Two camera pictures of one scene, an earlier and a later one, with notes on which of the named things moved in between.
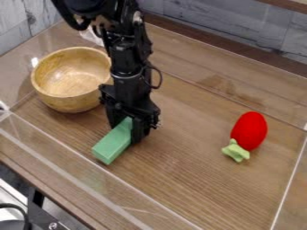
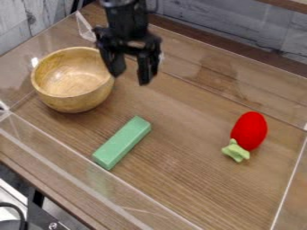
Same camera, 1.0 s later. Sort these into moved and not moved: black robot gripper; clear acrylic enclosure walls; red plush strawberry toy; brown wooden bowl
Moved: black robot gripper
Not moved: clear acrylic enclosure walls; brown wooden bowl; red plush strawberry toy
